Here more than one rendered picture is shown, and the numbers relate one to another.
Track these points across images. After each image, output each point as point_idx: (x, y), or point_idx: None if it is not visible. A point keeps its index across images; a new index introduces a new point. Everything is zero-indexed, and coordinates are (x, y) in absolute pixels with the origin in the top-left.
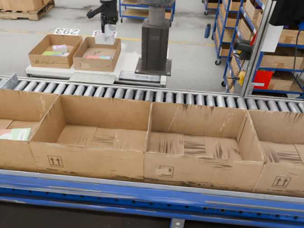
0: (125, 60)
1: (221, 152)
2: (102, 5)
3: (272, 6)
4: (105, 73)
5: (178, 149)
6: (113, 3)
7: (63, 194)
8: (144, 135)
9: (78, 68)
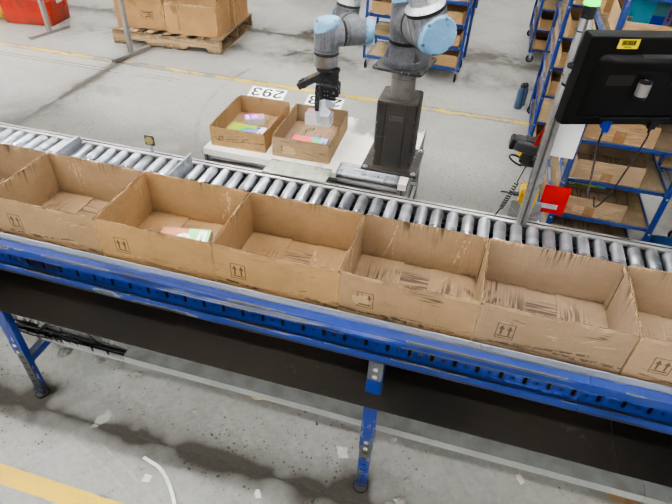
0: (350, 146)
1: (448, 291)
2: (318, 73)
3: None
4: (316, 164)
5: (391, 280)
6: (334, 72)
7: None
8: None
9: (278, 154)
